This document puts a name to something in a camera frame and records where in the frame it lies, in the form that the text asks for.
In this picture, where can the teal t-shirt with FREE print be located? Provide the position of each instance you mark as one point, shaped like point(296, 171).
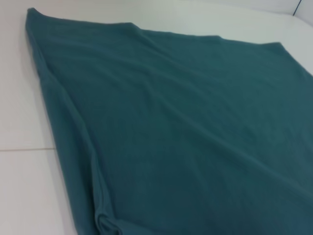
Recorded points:
point(171, 122)

